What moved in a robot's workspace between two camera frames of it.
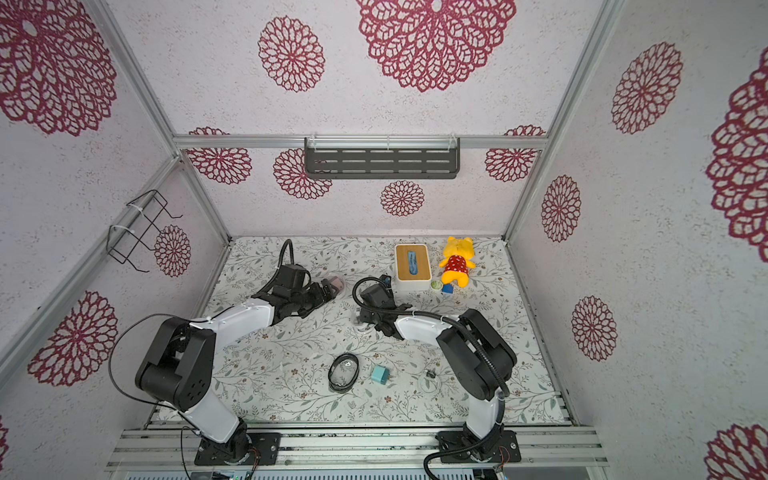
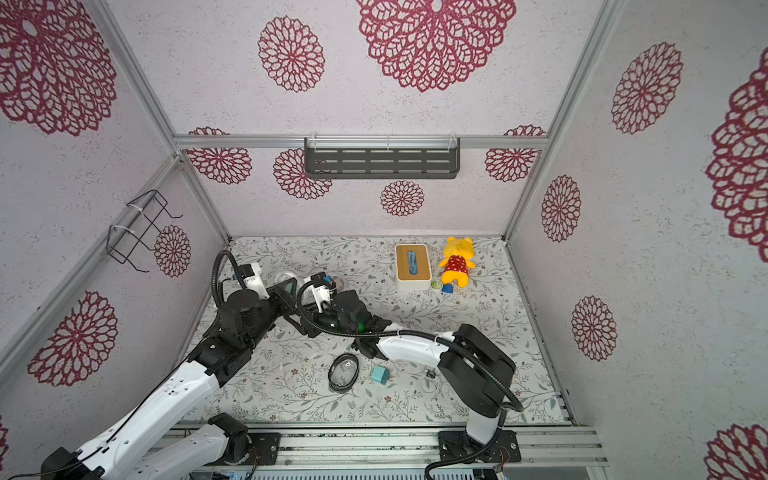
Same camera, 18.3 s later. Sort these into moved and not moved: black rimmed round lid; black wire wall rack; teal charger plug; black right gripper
Moved: black right gripper
Not moved: black wire wall rack; black rimmed round lid; teal charger plug
